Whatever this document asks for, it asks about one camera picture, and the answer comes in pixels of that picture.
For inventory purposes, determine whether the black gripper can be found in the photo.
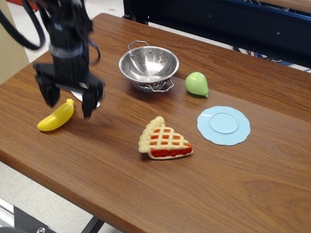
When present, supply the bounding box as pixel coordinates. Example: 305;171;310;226
33;46;104;118

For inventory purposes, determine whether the yellow toy banana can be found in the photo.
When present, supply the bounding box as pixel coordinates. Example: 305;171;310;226
37;99;74;132

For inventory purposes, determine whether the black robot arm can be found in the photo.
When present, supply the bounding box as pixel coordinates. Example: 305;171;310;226
34;0;104;117

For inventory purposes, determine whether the steel colander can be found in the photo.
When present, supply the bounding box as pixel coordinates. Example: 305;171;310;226
119;40;179;93

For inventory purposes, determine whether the beige cardboard panel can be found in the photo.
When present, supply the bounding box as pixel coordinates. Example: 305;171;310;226
0;0;30;85

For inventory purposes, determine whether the toy cherry pie slice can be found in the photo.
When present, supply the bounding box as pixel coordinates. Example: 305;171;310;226
138;116;193;160

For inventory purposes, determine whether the red box on floor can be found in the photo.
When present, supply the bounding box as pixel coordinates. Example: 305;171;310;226
6;0;22;5

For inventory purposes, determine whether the green toy pear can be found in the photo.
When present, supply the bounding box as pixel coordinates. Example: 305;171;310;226
185;72;209;98

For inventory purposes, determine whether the light blue toy plate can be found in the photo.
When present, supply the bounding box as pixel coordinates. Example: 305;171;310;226
197;106;251;146

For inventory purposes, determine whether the yellow handled toy knife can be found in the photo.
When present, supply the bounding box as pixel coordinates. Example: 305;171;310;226
71;83;100;108

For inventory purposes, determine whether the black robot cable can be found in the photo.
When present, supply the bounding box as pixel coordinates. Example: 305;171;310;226
0;0;47;51

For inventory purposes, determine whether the black table leg frame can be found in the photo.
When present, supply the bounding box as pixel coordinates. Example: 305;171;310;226
0;199;105;233

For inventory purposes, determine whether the dark blue metal frame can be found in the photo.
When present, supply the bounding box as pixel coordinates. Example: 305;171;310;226
123;0;311;67

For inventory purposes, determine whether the blue cables bundle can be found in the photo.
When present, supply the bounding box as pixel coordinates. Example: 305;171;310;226
232;46;311;73

